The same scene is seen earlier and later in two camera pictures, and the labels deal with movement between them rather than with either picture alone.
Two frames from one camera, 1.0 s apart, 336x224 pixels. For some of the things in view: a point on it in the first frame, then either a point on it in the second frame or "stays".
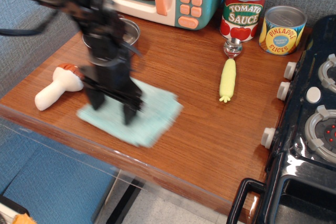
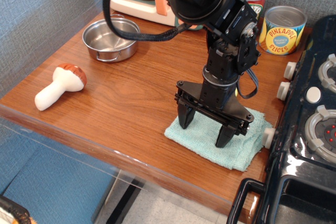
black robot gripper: [109, 72] -> [222, 104]
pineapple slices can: [282, 29] stays
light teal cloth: [159, 110] -> [198, 140]
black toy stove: [300, 187] stays
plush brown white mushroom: [67, 77] stays
